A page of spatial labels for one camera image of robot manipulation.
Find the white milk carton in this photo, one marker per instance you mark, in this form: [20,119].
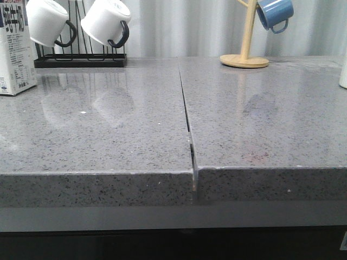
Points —
[17,64]

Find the white HOME mug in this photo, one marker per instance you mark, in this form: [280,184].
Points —
[343,74]

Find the wooden mug tree stand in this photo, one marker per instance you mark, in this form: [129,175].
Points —
[244,60]

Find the blue enamel mug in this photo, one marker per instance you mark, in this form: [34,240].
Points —
[274,15]

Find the black wire mug rack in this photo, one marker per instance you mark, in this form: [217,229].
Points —
[84,52]

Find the white mug black handle right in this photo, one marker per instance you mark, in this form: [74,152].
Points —
[107,23]

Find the white mug black handle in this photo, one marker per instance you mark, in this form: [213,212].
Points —
[107,23]
[46,21]

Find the white mug black handle left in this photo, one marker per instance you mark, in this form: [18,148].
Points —
[46,21]

